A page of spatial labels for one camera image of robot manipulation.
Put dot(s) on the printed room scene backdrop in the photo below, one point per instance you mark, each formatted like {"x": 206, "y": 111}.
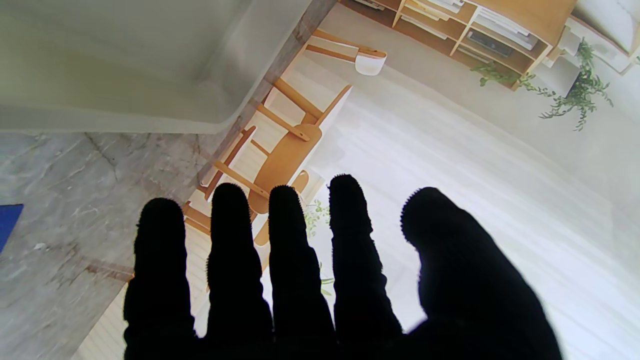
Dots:
{"x": 450, "y": 150}

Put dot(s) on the blue plastic scraper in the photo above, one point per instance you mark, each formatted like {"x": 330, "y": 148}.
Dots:
{"x": 7, "y": 222}

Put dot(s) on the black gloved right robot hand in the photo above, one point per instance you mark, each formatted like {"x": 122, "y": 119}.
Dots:
{"x": 300, "y": 290}

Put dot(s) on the white baking tray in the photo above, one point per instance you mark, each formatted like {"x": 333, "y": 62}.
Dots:
{"x": 125, "y": 65}

